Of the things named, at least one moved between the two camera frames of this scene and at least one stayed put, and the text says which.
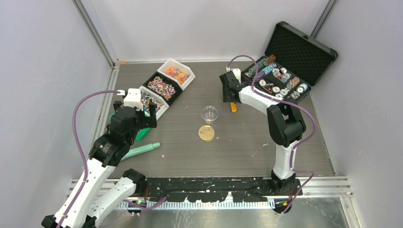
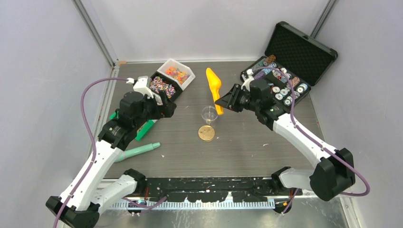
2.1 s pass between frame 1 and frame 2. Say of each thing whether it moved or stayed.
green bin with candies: stayed
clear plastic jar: stayed
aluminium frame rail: stayed
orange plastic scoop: moved
